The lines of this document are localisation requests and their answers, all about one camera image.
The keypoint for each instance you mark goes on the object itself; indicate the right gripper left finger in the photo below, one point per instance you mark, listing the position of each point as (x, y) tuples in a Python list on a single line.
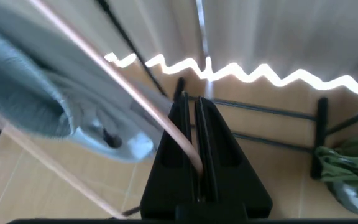
[(166, 186)]

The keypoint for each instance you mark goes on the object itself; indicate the green garment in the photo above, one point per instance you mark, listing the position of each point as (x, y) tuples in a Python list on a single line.
[(346, 161)]

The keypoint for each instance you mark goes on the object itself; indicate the pink clothes hanger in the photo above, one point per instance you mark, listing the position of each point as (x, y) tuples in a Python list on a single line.
[(129, 88)]

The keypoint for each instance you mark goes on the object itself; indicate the beige curtain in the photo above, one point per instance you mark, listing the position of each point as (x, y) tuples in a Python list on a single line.
[(291, 37)]

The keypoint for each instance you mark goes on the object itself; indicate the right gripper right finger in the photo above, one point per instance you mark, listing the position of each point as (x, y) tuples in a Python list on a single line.
[(232, 177)]

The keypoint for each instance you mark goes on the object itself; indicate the black clothes rack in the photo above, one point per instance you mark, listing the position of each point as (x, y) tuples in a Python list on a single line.
[(259, 108)]

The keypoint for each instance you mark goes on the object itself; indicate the pale grey shorts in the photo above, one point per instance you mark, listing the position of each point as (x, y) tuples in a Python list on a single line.
[(20, 93)]

